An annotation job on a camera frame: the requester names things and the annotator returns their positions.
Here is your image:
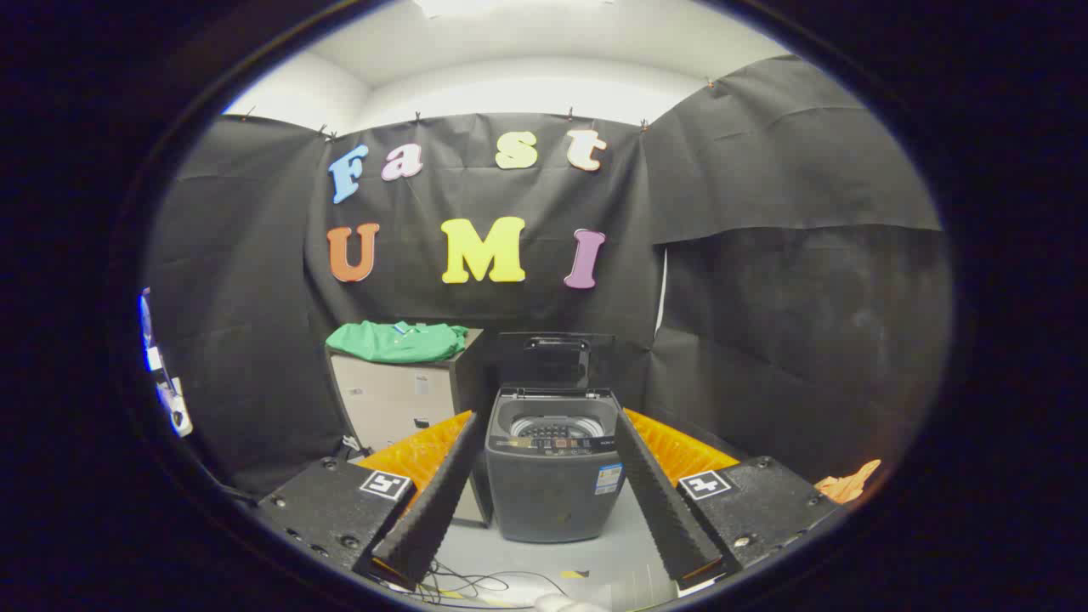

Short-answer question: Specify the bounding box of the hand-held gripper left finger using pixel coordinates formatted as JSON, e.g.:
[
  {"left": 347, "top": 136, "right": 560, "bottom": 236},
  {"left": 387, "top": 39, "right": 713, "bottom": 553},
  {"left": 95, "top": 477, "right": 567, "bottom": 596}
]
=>
[{"left": 255, "top": 411, "right": 484, "bottom": 593}]

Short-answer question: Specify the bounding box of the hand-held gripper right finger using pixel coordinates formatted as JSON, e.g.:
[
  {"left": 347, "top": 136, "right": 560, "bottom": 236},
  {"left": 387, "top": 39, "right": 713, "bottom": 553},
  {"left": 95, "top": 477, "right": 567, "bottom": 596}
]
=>
[{"left": 612, "top": 408, "right": 840, "bottom": 587}]

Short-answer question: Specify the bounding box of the grey washing machine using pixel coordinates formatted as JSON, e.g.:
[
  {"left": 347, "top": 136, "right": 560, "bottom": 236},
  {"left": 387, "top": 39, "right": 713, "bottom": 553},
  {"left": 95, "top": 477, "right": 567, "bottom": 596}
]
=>
[{"left": 484, "top": 387, "right": 628, "bottom": 543}]

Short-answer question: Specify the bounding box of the green polo shirt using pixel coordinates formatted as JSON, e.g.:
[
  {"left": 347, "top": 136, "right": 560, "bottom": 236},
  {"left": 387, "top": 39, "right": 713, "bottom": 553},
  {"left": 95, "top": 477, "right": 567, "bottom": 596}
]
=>
[{"left": 326, "top": 320, "right": 469, "bottom": 365}]

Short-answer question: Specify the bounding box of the orange cloth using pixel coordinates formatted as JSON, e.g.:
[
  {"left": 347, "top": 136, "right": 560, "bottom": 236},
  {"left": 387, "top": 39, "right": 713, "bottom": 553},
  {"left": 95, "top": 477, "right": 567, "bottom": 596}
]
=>
[{"left": 814, "top": 459, "right": 882, "bottom": 504}]

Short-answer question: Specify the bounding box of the white and blue object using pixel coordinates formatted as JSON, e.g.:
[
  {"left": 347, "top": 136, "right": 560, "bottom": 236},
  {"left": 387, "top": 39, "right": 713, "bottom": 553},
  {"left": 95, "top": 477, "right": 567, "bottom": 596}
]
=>
[{"left": 139, "top": 289, "right": 195, "bottom": 439}]

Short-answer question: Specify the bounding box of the thin black cable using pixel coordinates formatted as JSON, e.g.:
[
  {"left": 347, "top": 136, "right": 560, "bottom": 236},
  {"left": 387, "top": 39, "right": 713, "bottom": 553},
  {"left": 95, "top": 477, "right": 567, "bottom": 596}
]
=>
[{"left": 421, "top": 557, "right": 570, "bottom": 606}]

